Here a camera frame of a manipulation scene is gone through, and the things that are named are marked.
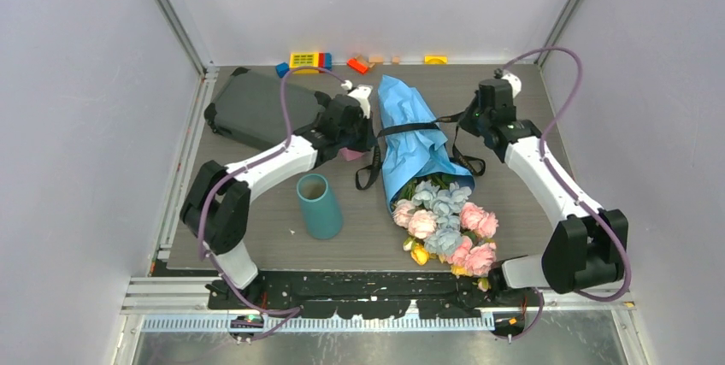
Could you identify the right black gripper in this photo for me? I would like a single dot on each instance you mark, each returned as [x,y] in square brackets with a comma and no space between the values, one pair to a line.
[466,121]

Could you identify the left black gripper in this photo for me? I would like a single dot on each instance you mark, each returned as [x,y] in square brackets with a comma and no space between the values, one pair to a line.
[368,139]

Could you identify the black ribbon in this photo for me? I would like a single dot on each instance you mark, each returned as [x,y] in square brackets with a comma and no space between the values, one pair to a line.
[366,177]

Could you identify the blue flower bouquet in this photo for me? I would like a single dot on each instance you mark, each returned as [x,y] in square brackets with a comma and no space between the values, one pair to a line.
[428,195]

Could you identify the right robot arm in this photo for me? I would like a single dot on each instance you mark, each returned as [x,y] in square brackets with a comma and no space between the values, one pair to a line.
[587,251]

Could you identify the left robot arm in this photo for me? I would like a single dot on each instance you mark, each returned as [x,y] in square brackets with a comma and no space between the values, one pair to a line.
[216,207]

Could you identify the teal vase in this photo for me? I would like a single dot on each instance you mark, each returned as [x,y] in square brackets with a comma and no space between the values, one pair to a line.
[320,209]

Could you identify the pink metronome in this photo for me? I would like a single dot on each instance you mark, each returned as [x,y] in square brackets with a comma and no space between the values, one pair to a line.
[351,155]

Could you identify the orange red toy block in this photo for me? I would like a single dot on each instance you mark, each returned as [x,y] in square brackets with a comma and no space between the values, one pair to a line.
[357,66]

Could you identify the red blue toy block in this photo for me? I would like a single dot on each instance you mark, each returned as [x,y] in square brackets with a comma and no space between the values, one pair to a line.
[324,62]

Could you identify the yellow arch toy block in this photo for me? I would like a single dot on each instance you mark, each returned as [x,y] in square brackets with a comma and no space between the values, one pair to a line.
[435,60]

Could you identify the blue toy cube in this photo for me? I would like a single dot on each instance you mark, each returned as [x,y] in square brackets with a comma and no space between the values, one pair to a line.
[282,69]

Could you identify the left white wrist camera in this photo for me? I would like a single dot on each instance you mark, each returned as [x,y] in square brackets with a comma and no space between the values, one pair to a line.
[361,93]

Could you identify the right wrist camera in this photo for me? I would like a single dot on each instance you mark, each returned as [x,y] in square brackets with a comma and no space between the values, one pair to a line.
[500,91]

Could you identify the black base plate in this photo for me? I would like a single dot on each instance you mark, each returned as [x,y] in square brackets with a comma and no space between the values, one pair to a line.
[371,295]

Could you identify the aluminium frame rail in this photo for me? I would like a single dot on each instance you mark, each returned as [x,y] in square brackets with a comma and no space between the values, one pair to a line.
[180,304]

